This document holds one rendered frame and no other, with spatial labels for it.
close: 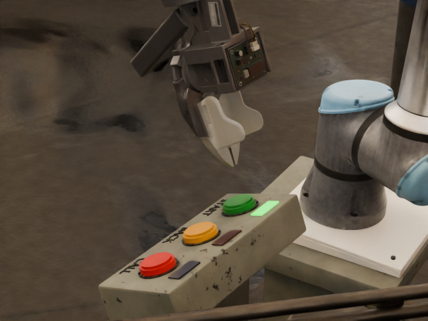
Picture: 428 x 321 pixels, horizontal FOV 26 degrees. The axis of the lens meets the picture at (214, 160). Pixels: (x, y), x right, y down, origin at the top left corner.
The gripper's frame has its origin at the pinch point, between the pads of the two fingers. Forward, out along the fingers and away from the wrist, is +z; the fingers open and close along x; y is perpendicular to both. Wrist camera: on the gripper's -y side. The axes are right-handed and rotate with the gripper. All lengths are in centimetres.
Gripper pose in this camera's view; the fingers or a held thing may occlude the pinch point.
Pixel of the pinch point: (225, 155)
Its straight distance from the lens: 108.1
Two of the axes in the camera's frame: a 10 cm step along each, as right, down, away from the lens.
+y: 7.5, -0.2, -6.6
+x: 6.0, -3.9, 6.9
